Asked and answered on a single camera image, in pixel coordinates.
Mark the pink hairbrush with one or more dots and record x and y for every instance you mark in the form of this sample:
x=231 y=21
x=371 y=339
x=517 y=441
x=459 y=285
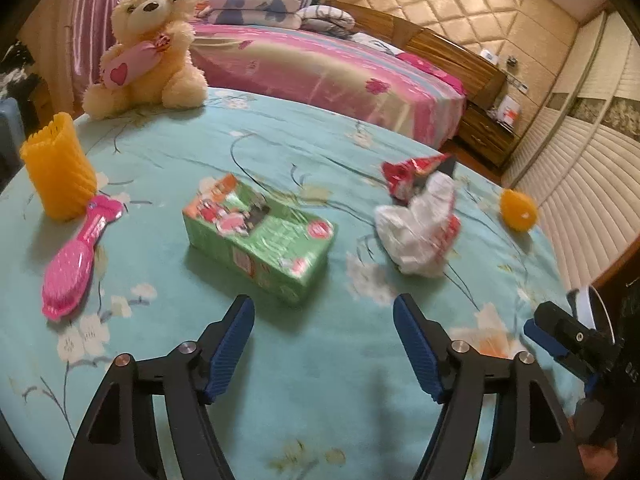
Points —
x=67 y=276

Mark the red snack bag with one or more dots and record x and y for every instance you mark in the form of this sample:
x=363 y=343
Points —
x=408 y=178

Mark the wooden headboard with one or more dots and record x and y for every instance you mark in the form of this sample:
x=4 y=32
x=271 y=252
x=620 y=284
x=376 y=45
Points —
x=482 y=80

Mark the white bag on nightstand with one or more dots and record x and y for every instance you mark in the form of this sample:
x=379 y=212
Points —
x=507 y=112

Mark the orange ribbed cup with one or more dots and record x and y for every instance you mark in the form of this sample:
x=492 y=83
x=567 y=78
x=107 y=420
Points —
x=60 y=171

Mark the teal floral bedsheet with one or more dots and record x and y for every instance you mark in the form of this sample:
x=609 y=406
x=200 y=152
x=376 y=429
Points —
x=324 y=389

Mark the pink floral bed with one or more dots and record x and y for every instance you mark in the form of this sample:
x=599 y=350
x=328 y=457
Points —
x=334 y=74

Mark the cream teddy bear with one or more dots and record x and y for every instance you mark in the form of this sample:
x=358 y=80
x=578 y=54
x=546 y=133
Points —
x=150 y=64

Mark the green carton box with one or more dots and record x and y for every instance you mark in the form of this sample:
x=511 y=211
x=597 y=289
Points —
x=260 y=237

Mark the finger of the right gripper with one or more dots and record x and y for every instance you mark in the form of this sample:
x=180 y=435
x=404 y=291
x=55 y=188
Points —
x=559 y=353
x=577 y=338

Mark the pink pillow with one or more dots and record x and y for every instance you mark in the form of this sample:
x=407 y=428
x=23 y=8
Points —
x=429 y=68

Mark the blue heart folded quilt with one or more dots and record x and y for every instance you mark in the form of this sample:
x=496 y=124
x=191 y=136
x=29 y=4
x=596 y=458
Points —
x=272 y=13

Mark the grey white folded quilt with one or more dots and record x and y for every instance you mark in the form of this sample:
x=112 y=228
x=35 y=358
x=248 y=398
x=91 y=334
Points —
x=326 y=20

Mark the wooden nightstand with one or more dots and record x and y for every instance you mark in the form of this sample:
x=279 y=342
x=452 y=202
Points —
x=486 y=137

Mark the white louvered closet doors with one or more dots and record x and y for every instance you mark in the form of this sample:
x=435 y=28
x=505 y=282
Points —
x=579 y=158

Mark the red white wrapper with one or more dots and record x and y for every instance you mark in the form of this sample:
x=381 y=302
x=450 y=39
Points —
x=418 y=237

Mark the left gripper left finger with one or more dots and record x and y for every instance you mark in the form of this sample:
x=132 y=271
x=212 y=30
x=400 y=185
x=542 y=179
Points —
x=117 y=438

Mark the white trash bin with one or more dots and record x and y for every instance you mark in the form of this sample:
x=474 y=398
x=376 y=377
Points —
x=588 y=308

